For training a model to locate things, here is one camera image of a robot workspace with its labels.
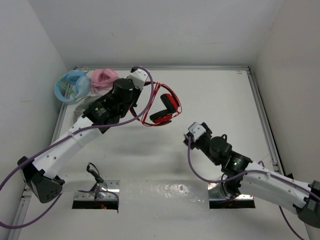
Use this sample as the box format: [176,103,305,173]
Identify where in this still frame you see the red black headphones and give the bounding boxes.
[139,82,183,127]

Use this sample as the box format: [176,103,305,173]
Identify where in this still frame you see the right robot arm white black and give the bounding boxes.
[183,122,320,228]

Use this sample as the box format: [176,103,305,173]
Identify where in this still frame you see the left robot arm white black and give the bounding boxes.
[17,77,145,204]

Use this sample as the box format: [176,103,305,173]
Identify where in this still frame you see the grey white headphones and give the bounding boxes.
[72,94,100,123]

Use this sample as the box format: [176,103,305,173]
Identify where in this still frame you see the pink headphones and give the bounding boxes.
[91,68,120,94]

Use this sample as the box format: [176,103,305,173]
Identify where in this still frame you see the light blue headphones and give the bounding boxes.
[54,70,92,105]

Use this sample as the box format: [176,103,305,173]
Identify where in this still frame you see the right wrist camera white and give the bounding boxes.
[188,122,207,142]

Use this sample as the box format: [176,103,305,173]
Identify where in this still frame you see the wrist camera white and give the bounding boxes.
[127,67,149,91]
[188,122,207,142]

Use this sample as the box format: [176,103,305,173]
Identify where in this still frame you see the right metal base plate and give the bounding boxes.
[207,183,254,201]

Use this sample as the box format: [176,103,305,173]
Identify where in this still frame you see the metal base plate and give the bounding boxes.
[207,183,254,201]
[73,180,121,202]

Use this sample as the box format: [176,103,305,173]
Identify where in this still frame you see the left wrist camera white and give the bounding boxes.
[127,67,149,91]

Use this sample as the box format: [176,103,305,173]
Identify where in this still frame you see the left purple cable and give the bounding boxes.
[0,65,155,230]

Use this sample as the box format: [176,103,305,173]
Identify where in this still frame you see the purple cable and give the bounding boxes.
[186,136,320,240]
[0,65,155,230]

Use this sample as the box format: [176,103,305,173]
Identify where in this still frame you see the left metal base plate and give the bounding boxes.
[73,180,121,202]

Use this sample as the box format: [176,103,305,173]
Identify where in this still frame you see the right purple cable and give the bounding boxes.
[186,136,320,240]

